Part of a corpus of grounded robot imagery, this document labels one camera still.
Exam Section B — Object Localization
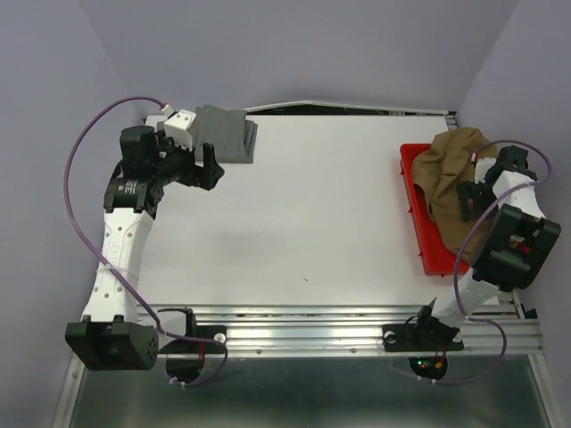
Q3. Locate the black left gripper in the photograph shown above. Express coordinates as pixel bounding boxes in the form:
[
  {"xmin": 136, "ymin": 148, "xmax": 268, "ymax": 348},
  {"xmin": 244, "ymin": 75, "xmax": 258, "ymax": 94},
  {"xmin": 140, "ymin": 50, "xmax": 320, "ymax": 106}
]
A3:
[{"xmin": 152, "ymin": 129, "xmax": 225, "ymax": 191}]

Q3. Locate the grey pleated skirt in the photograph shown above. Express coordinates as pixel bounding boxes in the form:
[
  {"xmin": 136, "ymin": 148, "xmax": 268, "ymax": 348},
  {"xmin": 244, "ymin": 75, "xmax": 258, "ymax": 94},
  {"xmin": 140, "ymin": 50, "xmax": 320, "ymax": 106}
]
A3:
[{"xmin": 191, "ymin": 104, "xmax": 258, "ymax": 164}]

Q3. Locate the tan brown skirt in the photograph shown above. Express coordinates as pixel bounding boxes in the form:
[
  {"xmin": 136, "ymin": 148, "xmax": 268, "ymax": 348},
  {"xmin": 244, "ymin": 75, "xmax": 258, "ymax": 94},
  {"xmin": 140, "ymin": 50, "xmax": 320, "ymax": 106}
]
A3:
[{"xmin": 411, "ymin": 128, "xmax": 498, "ymax": 255}]

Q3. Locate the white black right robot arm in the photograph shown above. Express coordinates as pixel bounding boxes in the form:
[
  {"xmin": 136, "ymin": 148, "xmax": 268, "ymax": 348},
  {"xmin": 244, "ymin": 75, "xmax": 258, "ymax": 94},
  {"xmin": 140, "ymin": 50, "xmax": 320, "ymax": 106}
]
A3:
[{"xmin": 410, "ymin": 144, "xmax": 561, "ymax": 348}]

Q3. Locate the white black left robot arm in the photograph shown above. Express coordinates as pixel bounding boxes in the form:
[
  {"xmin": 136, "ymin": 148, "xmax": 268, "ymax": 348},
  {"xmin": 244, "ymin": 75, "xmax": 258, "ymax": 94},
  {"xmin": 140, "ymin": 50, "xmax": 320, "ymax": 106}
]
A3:
[{"xmin": 65, "ymin": 126, "xmax": 224, "ymax": 371}]

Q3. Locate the red plastic tray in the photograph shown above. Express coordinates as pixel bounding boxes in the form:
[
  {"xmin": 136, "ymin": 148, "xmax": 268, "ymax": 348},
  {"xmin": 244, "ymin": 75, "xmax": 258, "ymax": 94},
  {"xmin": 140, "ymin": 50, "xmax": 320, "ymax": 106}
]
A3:
[{"xmin": 400, "ymin": 144, "xmax": 456, "ymax": 277}]

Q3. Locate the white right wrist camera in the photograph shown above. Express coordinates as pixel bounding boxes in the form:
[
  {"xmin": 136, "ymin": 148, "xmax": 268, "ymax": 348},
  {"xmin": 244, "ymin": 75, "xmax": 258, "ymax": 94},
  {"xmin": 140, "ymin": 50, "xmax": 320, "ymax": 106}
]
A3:
[{"xmin": 471, "ymin": 153, "xmax": 496, "ymax": 184}]

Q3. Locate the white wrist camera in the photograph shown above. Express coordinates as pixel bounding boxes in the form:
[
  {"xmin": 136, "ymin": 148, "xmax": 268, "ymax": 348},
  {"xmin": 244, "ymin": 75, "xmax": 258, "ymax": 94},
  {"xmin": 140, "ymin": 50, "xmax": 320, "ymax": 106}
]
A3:
[
  {"xmin": 163, "ymin": 110, "xmax": 196, "ymax": 152},
  {"xmin": 471, "ymin": 153, "xmax": 496, "ymax": 184}
]

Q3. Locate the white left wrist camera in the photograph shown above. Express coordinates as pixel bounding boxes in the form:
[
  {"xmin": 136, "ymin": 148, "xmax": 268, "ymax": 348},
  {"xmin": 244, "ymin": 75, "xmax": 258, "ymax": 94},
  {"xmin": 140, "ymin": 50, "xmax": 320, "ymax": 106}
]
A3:
[{"xmin": 163, "ymin": 110, "xmax": 196, "ymax": 152}]

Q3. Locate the aluminium rail frame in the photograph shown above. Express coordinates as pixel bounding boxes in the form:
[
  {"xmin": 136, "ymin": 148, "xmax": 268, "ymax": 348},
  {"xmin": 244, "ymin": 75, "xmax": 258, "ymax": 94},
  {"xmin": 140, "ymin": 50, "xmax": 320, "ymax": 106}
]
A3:
[{"xmin": 52, "ymin": 262, "xmax": 564, "ymax": 428}]

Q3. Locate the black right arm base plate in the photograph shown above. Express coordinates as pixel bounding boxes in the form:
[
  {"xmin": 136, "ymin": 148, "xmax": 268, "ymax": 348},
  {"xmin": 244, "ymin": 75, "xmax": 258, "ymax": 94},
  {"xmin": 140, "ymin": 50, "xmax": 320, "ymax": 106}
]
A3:
[{"xmin": 382, "ymin": 324, "xmax": 464, "ymax": 352}]

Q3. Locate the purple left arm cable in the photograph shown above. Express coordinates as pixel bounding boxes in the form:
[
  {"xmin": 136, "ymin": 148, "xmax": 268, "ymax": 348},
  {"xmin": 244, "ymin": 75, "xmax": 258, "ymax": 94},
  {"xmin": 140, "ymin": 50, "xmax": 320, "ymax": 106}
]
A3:
[{"xmin": 64, "ymin": 96, "xmax": 229, "ymax": 388}]

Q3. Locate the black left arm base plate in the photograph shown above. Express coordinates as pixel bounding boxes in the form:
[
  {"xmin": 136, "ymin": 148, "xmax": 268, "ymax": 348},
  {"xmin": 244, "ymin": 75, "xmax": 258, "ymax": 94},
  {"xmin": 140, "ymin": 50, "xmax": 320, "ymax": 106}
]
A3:
[{"xmin": 159, "ymin": 324, "xmax": 227, "ymax": 355}]

